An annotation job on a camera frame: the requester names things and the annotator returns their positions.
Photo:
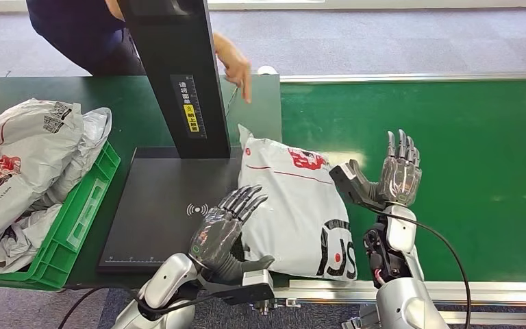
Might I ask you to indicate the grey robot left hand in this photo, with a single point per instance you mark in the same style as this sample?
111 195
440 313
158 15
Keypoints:
213 240

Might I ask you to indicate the person's left hand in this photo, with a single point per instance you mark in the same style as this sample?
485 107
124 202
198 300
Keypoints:
238 70

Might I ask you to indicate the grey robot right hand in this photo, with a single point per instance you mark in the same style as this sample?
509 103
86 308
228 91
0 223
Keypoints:
399 175

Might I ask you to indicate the white mailer bag black letters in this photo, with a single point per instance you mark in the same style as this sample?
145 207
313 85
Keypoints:
290 213

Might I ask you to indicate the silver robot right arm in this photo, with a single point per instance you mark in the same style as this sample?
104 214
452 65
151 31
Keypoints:
399 299

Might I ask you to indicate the black inbound scanner machine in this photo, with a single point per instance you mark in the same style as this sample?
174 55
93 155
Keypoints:
163 218

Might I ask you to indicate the green conveyor belt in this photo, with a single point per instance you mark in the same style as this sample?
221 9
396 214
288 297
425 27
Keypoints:
471 181

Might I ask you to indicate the white round cap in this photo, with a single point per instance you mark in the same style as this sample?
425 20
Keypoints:
267 71

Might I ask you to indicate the dark green table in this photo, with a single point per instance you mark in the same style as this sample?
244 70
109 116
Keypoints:
122 113

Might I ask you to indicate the green plastic crate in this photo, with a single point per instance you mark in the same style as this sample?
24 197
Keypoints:
86 218

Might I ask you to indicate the grey-white crumpled mailer bag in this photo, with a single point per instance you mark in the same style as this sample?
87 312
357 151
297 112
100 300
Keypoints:
95 129

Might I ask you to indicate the person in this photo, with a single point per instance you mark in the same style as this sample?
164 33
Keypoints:
77 32

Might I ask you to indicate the crumpled grey plastic bag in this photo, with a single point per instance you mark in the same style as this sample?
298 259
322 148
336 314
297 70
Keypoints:
18 247

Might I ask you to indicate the large white mailer red print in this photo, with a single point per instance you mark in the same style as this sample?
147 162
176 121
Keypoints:
27 145

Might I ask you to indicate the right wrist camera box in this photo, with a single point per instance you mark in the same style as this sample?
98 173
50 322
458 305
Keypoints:
351 186

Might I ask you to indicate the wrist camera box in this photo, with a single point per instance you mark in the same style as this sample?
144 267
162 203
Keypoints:
351 186
254 290

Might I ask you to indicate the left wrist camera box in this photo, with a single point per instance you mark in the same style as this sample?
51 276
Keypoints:
254 290

